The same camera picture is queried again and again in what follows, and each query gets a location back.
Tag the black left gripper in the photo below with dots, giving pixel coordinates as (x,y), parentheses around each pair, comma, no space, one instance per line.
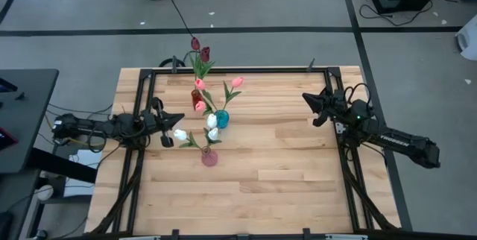
(154,120)

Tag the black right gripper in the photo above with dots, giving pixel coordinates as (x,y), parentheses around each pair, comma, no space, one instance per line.
(337,106)

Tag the black aluminium table frame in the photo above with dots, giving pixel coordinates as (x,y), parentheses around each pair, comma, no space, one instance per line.
(242,70)

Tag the dark red tablet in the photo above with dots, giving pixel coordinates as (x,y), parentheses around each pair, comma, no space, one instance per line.
(6,139)

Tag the white artificial tulip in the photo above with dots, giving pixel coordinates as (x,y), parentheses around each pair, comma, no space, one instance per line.
(211,120)
(213,133)
(180,134)

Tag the black phone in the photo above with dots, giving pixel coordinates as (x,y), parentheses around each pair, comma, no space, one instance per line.
(6,85)

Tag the red glass vase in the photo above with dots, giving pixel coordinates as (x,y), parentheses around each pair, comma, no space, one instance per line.
(195,96)

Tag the tall purple glass vase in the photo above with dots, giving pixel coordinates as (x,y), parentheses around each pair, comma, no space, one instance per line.
(209,159)

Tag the dark red artificial tulip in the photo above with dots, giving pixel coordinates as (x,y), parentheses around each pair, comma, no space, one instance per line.
(195,43)
(205,53)

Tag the black desk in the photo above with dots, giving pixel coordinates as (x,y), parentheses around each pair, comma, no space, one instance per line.
(30,120)

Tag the teal glass vase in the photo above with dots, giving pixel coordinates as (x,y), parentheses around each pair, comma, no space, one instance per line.
(223,120)

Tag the artificial tulip stems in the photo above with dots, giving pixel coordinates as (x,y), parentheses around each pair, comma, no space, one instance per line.
(200,106)

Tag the white round object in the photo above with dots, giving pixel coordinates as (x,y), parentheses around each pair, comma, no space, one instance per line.
(44,192)

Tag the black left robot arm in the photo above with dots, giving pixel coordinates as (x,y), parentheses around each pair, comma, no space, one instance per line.
(93,126)

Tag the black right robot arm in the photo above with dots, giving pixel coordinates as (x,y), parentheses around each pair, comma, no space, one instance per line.
(402,143)

